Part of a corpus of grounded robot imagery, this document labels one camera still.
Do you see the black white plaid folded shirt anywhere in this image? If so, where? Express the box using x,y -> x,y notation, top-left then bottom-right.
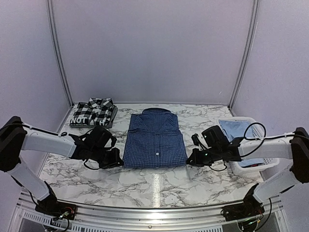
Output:
70,98 -> 118,129

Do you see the blue checked long sleeve shirt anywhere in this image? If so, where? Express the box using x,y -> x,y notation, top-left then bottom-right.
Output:
123,108 -> 188,169

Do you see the left aluminium corner post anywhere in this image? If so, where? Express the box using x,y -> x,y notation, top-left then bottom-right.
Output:
46,0 -> 74,107

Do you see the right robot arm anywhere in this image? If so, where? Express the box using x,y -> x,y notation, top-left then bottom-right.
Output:
186,126 -> 309,217

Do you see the right aluminium corner post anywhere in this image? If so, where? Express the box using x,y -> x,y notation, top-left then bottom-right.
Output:
228,0 -> 260,111

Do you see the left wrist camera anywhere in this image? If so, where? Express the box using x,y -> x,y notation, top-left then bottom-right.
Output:
88,126 -> 117,149

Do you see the aluminium corner post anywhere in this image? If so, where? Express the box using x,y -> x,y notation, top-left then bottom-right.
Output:
228,0 -> 260,111
46,0 -> 74,107

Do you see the light blue folded shirt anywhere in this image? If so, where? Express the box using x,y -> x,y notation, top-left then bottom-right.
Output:
219,120 -> 264,168

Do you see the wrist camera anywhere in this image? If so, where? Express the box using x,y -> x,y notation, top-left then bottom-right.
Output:
88,126 -> 117,149
191,125 -> 229,150

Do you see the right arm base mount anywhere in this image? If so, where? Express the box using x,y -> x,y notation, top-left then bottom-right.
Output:
221,184 -> 265,221

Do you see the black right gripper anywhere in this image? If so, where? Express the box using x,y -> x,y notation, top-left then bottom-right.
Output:
186,146 -> 222,167

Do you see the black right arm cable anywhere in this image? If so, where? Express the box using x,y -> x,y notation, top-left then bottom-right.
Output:
207,122 -> 267,171

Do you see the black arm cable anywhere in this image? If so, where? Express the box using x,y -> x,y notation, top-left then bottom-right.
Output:
207,122 -> 267,171
83,158 -> 102,171

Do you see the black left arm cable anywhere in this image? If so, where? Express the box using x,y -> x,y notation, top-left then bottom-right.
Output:
83,158 -> 102,171

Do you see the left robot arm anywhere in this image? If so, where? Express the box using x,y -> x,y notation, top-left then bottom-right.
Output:
0,116 -> 124,215

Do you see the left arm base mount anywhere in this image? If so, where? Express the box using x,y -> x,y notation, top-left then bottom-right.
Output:
35,192 -> 77,220

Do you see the white plastic laundry basket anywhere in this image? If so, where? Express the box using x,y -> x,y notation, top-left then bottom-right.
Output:
217,116 -> 280,178

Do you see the aluminium front rail frame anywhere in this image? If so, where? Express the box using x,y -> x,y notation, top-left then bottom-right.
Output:
8,191 -> 290,232

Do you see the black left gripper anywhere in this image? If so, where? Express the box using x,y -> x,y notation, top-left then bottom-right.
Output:
90,145 -> 124,170

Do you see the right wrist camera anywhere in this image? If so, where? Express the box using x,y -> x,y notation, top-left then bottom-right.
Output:
191,125 -> 229,150

